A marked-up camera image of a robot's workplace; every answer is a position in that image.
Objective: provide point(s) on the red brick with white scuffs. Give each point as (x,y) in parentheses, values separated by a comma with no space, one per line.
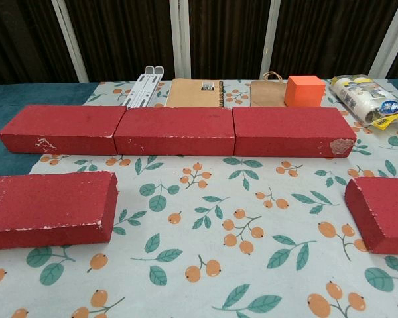
(46,205)

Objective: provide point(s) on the white folding laptop stand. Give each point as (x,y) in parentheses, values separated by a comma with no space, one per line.
(144,89)

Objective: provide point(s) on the white frame post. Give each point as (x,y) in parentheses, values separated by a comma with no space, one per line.
(71,43)
(272,36)
(180,39)
(388,39)

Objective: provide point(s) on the packaged white bag rolls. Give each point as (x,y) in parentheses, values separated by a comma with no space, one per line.
(361,96)

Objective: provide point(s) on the orange cube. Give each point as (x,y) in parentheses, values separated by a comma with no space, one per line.
(305,91)

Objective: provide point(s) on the teal felt table cover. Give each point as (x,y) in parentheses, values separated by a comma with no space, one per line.
(6,99)

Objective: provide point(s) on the red brick with chipped corner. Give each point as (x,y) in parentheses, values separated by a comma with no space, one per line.
(285,127)

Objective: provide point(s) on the brown paper bag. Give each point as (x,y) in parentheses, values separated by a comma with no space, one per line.
(268,94)

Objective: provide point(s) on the brown spiral notebook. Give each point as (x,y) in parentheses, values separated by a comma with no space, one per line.
(192,96)

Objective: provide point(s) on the floral orange berry tablecloth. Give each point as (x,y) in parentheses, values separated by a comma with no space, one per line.
(199,212)

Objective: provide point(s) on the red foam brick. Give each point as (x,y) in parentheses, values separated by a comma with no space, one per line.
(174,127)
(388,212)
(63,122)

